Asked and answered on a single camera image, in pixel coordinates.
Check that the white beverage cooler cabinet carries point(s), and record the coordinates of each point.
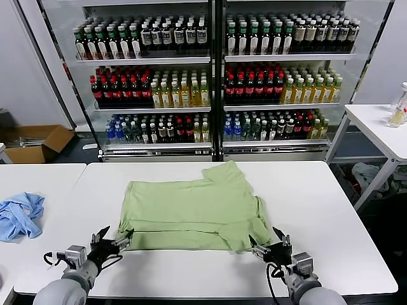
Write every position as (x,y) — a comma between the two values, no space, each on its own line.
(273,154)
(158,152)

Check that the dark drink bottle white cap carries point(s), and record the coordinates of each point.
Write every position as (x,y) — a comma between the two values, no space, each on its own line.
(178,37)
(332,35)
(320,35)
(201,36)
(167,37)
(353,33)
(343,34)
(146,38)
(190,37)
(156,37)

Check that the crumpled light blue shirt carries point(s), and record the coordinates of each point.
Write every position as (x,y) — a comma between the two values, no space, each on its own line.
(19,219)

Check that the glass bottle yellow contents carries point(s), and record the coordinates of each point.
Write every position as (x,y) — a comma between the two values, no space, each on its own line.
(395,119)

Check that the white cooler shelf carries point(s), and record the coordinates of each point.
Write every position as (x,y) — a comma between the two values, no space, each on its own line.
(158,146)
(152,110)
(279,107)
(142,61)
(273,144)
(285,58)

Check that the light green polo shirt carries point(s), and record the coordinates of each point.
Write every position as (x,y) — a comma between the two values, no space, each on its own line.
(190,206)

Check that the white paper scrap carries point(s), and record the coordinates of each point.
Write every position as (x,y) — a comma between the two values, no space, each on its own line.
(89,146)

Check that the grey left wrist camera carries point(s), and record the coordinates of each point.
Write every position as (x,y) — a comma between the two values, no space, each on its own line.
(76,254)

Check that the dark tea bottle green cap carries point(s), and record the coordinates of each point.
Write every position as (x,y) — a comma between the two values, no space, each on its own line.
(91,48)
(113,46)
(231,40)
(80,48)
(265,40)
(276,39)
(242,40)
(124,46)
(287,39)
(253,40)
(135,45)
(101,47)

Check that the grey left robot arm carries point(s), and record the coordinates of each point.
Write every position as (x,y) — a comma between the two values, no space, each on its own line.
(63,292)

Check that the small cola bottle red cap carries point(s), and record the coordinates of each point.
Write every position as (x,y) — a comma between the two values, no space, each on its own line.
(189,131)
(298,128)
(180,131)
(306,128)

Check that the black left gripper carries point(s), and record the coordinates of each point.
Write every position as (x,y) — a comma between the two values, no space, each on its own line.
(103,252)

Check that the small yellow tea bottle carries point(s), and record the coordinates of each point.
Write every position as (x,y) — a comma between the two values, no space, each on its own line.
(204,133)
(315,130)
(323,129)
(196,133)

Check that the brown cardboard box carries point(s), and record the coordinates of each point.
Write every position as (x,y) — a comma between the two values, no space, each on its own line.
(24,155)

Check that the small dark bottle white cap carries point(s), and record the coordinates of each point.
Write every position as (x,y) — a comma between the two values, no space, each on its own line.
(144,134)
(171,132)
(162,132)
(280,129)
(153,133)
(289,128)
(263,131)
(272,130)

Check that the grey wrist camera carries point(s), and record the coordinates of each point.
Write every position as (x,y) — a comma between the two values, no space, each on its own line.
(302,263)
(76,254)

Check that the dark bottle beige label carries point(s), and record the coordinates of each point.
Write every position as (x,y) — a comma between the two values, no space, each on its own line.
(298,36)
(309,36)

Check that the glass cooler door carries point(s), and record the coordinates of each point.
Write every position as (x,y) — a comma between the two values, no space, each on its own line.
(54,38)
(374,48)

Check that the white side table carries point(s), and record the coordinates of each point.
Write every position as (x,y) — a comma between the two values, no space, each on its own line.
(374,124)

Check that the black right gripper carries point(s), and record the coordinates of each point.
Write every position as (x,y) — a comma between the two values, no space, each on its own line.
(280,254)

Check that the small white table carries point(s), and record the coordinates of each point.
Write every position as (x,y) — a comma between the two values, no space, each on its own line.
(1,146)

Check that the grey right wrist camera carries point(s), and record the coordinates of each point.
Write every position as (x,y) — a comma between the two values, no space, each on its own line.
(302,263)

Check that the pale cloth pile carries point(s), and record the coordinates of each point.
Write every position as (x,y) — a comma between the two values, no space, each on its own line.
(365,175)

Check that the small blue drink bottle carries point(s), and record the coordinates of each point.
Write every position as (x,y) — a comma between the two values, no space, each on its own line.
(236,131)
(118,133)
(109,133)
(227,131)

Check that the small clear water bottle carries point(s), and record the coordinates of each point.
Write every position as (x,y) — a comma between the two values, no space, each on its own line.
(254,130)
(135,133)
(245,130)
(126,133)

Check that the grey metal rods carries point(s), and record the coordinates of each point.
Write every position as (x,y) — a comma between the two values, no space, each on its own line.
(21,141)

